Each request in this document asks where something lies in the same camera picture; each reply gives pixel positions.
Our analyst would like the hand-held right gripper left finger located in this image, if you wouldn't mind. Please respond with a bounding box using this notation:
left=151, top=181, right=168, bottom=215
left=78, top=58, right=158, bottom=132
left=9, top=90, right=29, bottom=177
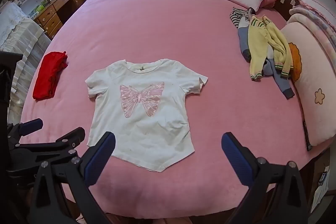
left=29, top=132, right=116, bottom=224

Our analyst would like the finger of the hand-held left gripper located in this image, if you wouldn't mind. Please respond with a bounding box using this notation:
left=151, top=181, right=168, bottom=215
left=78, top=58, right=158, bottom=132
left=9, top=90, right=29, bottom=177
left=15, top=127, right=86, bottom=162
left=7, top=118, right=44, bottom=141

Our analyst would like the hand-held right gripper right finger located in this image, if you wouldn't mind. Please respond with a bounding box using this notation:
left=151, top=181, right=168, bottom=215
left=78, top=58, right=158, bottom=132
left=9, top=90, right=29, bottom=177
left=221, top=132, right=309, bottom=224

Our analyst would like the white butterfly print t-shirt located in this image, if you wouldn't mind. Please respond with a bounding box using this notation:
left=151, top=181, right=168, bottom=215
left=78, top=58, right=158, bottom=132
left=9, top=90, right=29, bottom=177
left=85, top=58, right=209, bottom=173

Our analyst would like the red garment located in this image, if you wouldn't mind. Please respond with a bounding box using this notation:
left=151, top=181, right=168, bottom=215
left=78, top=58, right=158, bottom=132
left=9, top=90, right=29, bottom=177
left=32, top=51, right=69, bottom=101

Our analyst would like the dark brown panel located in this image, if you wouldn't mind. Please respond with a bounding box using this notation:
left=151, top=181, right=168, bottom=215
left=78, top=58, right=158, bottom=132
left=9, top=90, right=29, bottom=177
left=0, top=51, right=24, bottom=110

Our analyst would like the white lace cover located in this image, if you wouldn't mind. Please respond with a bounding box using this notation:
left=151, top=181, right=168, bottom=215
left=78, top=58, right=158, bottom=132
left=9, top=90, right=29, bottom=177
left=0, top=1, right=51, bottom=122

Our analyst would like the pink cushion with orange flower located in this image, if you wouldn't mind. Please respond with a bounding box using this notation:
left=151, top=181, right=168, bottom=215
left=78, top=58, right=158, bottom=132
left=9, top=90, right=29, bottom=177
left=280, top=21, right=336, bottom=147

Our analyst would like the white packet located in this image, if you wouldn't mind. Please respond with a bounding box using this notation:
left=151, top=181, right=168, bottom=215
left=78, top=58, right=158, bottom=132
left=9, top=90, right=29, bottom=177
left=311, top=166, right=330, bottom=214

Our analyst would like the wooden desk with drawers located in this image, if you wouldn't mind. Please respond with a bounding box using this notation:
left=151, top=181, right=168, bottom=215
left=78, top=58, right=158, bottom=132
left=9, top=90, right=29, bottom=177
left=33, top=0, right=86, bottom=39

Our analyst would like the yellow knit sweater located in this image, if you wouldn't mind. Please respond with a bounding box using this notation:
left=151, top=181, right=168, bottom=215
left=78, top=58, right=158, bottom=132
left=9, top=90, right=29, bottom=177
left=249, top=15, right=294, bottom=81

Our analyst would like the grey blue garment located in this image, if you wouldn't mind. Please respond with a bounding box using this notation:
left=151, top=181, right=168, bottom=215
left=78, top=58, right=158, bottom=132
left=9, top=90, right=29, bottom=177
left=238, top=7, right=295, bottom=100

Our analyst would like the pink bed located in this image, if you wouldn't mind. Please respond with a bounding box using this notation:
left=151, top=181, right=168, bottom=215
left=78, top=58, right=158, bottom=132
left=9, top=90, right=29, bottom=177
left=20, top=0, right=331, bottom=220

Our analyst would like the black white striped garment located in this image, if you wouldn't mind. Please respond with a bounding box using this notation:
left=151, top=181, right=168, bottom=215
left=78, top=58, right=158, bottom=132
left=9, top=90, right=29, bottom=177
left=230, top=7, right=248, bottom=29

